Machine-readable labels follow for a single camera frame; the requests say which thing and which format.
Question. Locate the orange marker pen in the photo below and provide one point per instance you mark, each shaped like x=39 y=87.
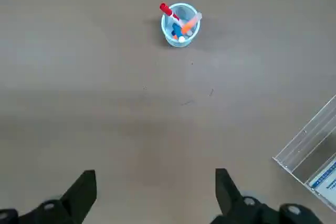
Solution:
x=187 y=26

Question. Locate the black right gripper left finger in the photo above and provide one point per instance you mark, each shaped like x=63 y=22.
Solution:
x=76 y=197

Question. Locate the clear acrylic storage rack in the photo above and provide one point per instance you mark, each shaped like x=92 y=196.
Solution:
x=302 y=142

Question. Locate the clear plastic pen cup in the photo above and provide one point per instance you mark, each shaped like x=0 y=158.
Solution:
x=168 y=39

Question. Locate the red marker pen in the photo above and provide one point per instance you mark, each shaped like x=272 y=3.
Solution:
x=166 y=9

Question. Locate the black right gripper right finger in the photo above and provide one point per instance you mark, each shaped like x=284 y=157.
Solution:
x=228 y=195

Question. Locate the blue marker pen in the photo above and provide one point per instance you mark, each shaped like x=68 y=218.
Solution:
x=176 y=30

